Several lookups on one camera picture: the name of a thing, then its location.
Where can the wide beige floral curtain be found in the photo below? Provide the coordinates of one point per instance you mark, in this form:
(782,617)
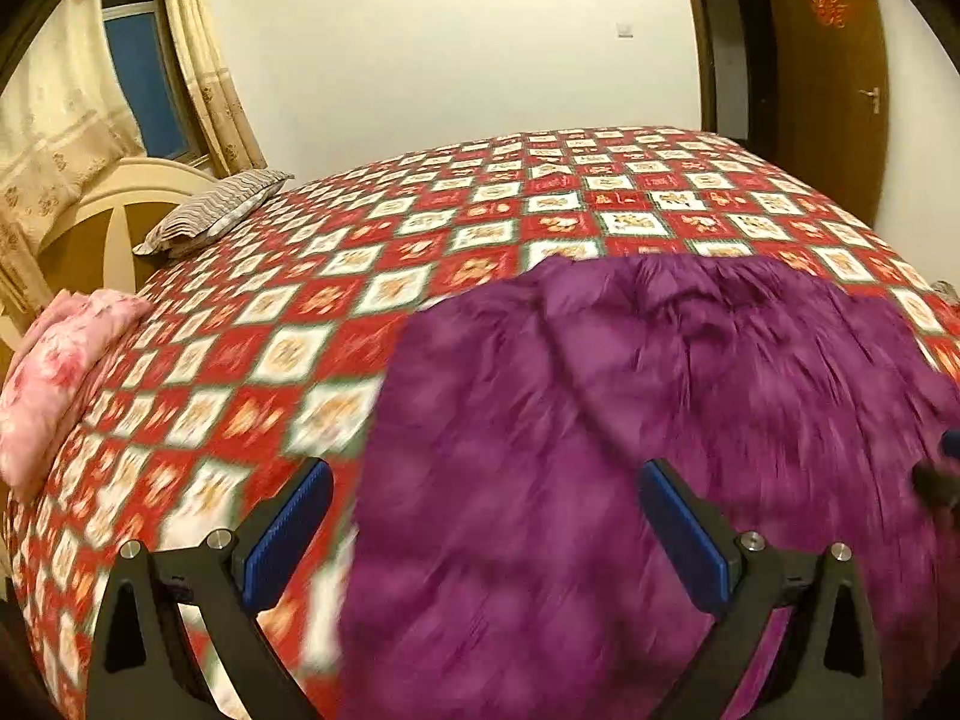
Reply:
(60,127)

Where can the red checkered bear-print bedspread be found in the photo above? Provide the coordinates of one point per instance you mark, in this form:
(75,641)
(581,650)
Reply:
(300,277)

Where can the cream wooden bed headboard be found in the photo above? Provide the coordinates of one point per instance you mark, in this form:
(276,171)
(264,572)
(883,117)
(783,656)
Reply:
(127,195)

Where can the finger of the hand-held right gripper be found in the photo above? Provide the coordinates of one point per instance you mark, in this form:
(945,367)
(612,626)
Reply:
(941,481)

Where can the dark wooden door frame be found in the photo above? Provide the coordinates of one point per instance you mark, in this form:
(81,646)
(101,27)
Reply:
(701,52)

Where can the brown wooden door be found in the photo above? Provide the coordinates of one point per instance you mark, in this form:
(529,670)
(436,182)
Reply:
(825,127)

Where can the pile of mixed clothes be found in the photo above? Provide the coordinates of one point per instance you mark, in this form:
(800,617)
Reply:
(946,292)

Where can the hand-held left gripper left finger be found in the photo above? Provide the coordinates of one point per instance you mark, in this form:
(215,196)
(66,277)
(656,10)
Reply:
(289,536)

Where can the pink floral folded blanket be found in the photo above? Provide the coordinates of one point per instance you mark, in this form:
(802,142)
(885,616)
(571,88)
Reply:
(52,382)

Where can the red paper door decoration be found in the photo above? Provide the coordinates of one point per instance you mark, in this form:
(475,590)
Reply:
(829,1)

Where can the window with dark frame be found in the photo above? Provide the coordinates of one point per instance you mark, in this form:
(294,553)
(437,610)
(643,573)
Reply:
(142,75)

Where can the narrow beige floral curtain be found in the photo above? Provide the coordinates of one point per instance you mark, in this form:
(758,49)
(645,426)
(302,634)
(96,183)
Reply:
(214,82)

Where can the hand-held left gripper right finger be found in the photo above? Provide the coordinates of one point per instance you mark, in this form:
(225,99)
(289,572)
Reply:
(682,532)

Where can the grey striped pillow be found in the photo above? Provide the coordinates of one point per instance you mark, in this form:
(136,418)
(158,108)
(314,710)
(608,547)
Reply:
(214,210)

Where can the purple hooded puffer jacket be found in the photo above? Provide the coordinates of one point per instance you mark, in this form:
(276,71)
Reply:
(562,427)

